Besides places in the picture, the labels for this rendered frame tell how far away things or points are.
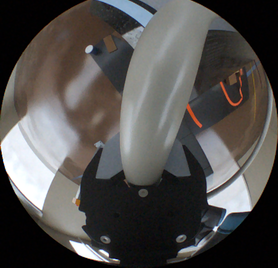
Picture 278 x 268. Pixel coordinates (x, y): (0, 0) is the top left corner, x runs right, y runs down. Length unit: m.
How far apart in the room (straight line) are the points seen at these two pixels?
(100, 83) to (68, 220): 6.47
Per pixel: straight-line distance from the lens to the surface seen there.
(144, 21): 0.23
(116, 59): 1.07
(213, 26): 0.28
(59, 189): 6.03
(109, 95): 1.12
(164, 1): 0.26
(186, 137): 0.84
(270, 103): 0.42
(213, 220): 0.74
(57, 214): 6.28
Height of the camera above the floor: 1.02
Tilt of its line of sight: 57 degrees down
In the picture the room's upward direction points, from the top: 174 degrees counter-clockwise
